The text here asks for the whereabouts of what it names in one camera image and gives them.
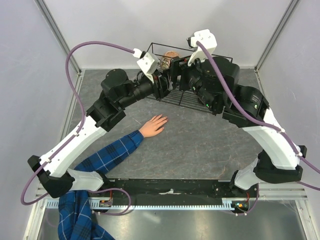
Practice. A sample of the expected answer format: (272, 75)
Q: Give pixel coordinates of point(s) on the blue plaid sleeve forearm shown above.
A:
(75, 214)

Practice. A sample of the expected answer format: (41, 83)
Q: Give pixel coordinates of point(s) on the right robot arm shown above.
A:
(248, 109)

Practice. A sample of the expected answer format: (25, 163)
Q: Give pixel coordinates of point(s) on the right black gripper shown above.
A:
(182, 67)

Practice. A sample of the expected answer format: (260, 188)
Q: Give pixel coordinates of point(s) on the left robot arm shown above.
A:
(118, 92)

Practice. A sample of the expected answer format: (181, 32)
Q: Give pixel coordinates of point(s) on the brown ceramic bowl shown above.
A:
(165, 60)

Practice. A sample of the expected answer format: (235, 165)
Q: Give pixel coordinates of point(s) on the black wire rack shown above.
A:
(185, 99)

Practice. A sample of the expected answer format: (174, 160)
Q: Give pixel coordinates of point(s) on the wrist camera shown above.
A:
(202, 39)
(147, 62)

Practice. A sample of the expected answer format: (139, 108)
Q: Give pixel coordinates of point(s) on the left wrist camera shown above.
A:
(147, 62)

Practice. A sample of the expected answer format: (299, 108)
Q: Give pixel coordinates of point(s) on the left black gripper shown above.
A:
(159, 82)

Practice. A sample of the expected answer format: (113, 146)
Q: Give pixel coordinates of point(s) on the mannequin hand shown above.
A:
(154, 126)

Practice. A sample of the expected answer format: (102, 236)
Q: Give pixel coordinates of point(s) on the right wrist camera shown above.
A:
(202, 39)

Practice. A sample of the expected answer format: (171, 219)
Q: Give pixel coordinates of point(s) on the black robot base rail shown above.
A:
(173, 194)

